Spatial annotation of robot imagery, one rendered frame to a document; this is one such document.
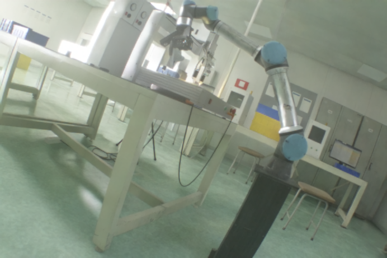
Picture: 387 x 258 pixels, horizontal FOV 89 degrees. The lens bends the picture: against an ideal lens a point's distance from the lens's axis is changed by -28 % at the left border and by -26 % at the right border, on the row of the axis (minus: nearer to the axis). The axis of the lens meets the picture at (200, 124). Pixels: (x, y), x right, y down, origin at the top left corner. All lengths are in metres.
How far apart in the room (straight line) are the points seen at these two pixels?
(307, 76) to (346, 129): 1.49
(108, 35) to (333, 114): 4.54
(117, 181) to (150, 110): 0.30
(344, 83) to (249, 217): 4.90
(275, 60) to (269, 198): 0.64
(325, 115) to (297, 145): 4.11
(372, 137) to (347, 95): 1.14
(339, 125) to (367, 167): 1.06
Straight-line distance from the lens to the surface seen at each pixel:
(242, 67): 5.96
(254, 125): 3.96
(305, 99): 5.64
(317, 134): 3.95
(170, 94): 1.17
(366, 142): 5.35
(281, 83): 1.13
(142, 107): 0.94
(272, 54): 1.13
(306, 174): 5.15
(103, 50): 1.38
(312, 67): 5.85
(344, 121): 5.25
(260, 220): 1.28
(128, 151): 0.96
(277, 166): 1.24
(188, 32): 1.23
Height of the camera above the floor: 0.76
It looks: 3 degrees down
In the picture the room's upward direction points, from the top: 23 degrees clockwise
